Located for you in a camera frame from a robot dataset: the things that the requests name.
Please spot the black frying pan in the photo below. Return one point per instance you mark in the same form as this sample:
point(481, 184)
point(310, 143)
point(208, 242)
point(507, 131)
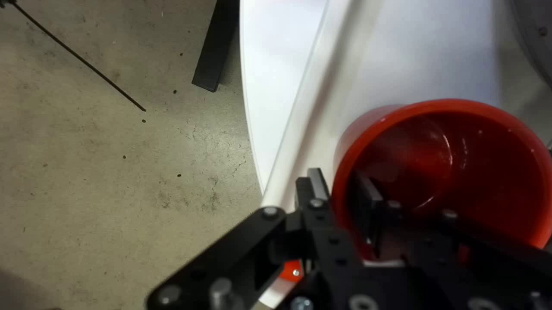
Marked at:
point(533, 25)

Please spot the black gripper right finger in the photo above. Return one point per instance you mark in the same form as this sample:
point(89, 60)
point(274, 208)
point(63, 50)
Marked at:
point(441, 261)

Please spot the orange red cup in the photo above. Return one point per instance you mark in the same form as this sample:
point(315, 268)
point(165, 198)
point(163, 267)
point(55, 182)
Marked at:
point(464, 155)

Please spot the white plastic tray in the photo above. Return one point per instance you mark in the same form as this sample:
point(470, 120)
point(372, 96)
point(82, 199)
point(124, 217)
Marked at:
point(312, 65)

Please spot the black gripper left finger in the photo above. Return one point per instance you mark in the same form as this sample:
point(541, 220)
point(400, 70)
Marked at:
point(327, 256)

